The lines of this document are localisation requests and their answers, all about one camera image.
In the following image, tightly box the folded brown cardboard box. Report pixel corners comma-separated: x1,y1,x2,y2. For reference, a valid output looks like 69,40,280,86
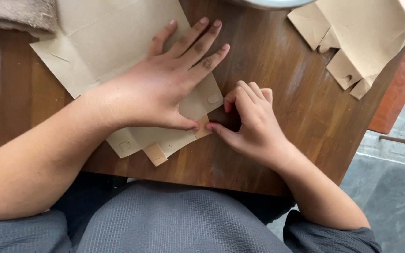
287,0,405,100

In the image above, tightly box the person's right hand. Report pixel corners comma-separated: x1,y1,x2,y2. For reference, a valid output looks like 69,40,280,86
205,80,296,166

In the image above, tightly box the beige fuzzy cloth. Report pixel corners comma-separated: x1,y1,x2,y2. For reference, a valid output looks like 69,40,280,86
0,0,58,38

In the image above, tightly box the brown cardboard box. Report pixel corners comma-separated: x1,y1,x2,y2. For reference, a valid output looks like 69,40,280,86
287,0,405,100
30,0,224,167

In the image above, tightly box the person's grey textured shirt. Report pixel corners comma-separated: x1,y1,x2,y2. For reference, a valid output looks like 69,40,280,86
0,181,382,253

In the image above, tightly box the person's left hand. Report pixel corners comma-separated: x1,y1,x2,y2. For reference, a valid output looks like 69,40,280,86
108,16,230,131

